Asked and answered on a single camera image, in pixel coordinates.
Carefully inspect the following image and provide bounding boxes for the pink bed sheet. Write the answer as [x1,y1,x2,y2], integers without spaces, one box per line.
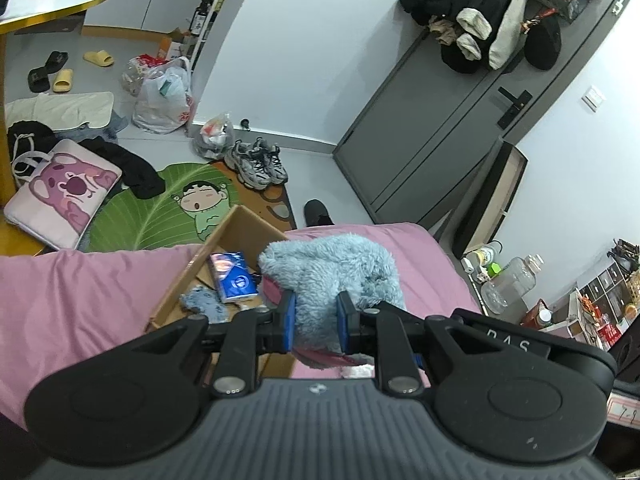
[1,223,479,426]

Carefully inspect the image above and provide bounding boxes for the cream towel on floor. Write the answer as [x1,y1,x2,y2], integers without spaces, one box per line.
[4,92,114,131]

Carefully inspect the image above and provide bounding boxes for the grey door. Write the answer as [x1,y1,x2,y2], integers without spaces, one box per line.
[334,0,629,228]

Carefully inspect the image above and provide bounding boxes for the open cardboard box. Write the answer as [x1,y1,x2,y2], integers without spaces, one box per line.
[144,204,296,386]

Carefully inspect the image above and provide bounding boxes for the black door handle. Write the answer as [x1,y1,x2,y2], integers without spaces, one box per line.
[497,87,533,130]

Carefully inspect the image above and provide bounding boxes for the black clothes on floor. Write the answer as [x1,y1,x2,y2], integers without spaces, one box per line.
[80,138,166,200]

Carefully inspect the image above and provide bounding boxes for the framed board leaning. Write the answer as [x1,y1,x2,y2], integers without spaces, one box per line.
[451,138,528,259]

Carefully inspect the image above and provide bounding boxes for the blue tissue pack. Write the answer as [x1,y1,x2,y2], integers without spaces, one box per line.
[208,252,258,304]

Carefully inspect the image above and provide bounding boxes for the green leaf cartoon rug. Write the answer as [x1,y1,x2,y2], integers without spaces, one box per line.
[79,162,240,252]

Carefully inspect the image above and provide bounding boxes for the yellow slipper near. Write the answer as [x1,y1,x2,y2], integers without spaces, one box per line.
[52,68,74,93]

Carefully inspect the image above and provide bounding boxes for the grey sneaker right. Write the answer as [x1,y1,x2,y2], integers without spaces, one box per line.
[253,136,288,185]

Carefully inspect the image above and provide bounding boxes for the round white yellow table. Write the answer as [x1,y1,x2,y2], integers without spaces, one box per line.
[1,0,105,256]

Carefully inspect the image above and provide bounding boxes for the grey fluffy plush slipper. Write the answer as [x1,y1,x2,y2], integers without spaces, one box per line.
[258,233,406,370]

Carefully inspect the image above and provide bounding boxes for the large clear plastic jar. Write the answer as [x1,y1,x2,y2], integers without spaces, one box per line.
[480,255,544,314]

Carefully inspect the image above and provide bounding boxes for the yellow slipper far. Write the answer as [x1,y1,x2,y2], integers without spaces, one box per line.
[82,50,114,68]

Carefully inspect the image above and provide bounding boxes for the grey sneaker left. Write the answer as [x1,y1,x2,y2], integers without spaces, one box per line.
[224,140,271,191]

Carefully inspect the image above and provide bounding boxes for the blue-grey knitted toy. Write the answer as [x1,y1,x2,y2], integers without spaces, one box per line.
[179,285,229,324]

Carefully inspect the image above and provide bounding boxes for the pink bear laptop sleeve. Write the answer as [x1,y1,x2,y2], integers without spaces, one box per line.
[3,139,122,250]

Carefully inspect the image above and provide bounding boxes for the grey sneaker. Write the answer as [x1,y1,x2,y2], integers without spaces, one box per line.
[224,140,271,191]
[253,136,288,185]

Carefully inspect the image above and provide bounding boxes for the small side desk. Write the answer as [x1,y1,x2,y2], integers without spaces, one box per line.
[544,262,639,351]

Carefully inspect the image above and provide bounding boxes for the small clear trash bag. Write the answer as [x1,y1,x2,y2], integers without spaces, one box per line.
[192,113,235,160]

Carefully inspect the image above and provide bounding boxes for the white plastic shopping bag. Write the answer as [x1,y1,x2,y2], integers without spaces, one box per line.
[132,56,194,134]

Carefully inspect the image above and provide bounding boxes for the white tote bag straps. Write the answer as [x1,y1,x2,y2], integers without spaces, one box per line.
[6,119,59,191]

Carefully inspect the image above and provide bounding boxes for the yellow slipper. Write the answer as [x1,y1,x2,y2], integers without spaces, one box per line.
[52,68,74,93]
[82,50,114,68]

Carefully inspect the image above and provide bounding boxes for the black shoe near bed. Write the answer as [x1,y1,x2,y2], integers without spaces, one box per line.
[304,200,334,228]

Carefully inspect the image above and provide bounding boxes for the clothes hanging on door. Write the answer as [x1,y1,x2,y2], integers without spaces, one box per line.
[399,0,587,74]

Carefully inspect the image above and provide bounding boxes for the black spray bottle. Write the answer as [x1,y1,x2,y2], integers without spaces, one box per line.
[190,0,213,37]

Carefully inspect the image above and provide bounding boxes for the black slipper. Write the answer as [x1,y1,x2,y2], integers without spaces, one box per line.
[27,51,68,93]

